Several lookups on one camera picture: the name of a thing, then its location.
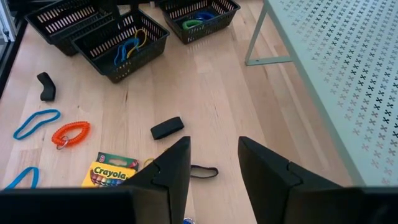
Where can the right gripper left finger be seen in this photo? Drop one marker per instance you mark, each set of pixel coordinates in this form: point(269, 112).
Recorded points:
point(174, 186)

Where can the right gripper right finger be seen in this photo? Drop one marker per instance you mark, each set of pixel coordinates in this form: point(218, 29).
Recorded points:
point(273, 193)

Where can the yellow rubber band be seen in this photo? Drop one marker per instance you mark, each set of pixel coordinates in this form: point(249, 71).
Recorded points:
point(148, 159)
point(143, 39)

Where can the black marker cylinder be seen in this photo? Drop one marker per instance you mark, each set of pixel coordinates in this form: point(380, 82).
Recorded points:
point(216, 171)

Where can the black rectangular rubber block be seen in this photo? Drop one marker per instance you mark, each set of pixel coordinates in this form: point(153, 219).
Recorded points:
point(167, 128)

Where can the yellow green crayon box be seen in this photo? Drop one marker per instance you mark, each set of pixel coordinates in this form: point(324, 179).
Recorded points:
point(105, 174)

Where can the red-orange coil wristband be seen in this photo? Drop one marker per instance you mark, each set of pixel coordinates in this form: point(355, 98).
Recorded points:
point(84, 132)

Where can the blue rubber band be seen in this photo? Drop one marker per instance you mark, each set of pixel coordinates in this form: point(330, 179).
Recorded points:
point(124, 49)
point(37, 179)
point(58, 114)

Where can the black curved rubber block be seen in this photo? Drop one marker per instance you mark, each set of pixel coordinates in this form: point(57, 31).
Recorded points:
point(48, 91)

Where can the black plastic basket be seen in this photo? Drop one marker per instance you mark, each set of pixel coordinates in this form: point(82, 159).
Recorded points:
point(62, 46)
point(214, 29)
point(133, 71)

